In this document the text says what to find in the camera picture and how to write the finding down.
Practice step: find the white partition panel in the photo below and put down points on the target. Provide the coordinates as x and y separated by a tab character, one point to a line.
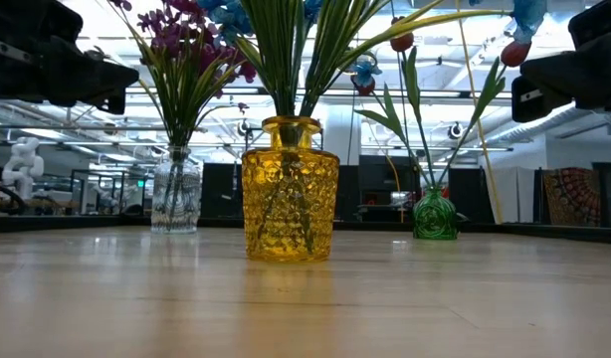
514	194

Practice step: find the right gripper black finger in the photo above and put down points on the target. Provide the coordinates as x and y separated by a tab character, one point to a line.
532	104
564	77

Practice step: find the red artificial tulip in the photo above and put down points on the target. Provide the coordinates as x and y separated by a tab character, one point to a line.
402	44
390	119
514	54

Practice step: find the black partition panel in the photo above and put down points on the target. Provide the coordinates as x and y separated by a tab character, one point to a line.
380	174
467	196
221	189

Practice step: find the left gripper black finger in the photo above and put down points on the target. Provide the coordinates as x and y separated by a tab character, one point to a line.
96	79
115	105

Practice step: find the green glass vase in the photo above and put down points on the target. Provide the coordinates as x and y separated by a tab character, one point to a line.
434	219

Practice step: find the yellow glass vase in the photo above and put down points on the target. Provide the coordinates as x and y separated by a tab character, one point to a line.
290	209

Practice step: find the clear glass vase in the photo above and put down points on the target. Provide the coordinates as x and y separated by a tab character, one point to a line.
176	199

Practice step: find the green grass sprig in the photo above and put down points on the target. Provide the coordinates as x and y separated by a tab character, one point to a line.
231	17

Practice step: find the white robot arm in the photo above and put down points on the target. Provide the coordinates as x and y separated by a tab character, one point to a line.
22	164

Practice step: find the patterned red tapestry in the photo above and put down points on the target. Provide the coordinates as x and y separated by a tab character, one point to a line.
571	196

